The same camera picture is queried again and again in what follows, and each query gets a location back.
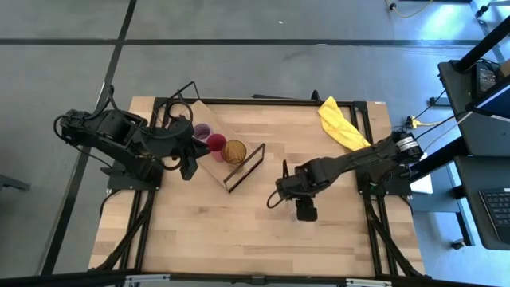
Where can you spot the black side desk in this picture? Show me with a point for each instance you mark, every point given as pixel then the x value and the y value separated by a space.
pixel 486 135

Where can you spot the silver metal stand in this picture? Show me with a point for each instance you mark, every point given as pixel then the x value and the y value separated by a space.
pixel 488 30

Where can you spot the amber faceted plastic tumbler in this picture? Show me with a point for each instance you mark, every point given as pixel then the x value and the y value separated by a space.
pixel 234 153

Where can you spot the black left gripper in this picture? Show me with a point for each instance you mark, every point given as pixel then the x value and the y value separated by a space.
pixel 177 141

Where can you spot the red plastic cup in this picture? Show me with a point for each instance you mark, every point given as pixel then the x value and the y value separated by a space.
pixel 216 142

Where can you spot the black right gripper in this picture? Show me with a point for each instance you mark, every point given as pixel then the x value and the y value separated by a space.
pixel 303 181

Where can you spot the purple bubble ceramic mug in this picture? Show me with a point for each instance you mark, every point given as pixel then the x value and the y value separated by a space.
pixel 202 130

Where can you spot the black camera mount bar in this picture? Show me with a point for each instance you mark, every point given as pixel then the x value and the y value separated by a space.
pixel 60 279

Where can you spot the black slanted pole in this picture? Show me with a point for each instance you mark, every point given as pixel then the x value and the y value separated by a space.
pixel 484 44

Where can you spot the black caster wheel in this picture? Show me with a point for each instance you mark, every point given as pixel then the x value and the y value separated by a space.
pixel 459 244

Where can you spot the black keyboard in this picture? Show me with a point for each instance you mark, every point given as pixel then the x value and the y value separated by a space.
pixel 500 211

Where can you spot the grey furniture leg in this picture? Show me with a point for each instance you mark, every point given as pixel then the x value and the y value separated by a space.
pixel 14 183

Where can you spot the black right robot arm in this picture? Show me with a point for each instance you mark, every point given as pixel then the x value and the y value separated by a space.
pixel 358 159

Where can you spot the black aluminium table frame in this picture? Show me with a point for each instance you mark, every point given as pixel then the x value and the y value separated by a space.
pixel 299 101

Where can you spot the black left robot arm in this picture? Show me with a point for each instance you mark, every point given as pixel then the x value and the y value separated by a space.
pixel 107 131

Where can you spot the black electronic device box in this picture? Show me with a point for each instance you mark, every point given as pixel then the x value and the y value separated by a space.
pixel 487 77

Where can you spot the yellow cloth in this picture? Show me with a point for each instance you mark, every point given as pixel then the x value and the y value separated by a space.
pixel 338 123

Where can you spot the white box under desk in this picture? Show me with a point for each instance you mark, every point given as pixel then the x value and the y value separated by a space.
pixel 424 186

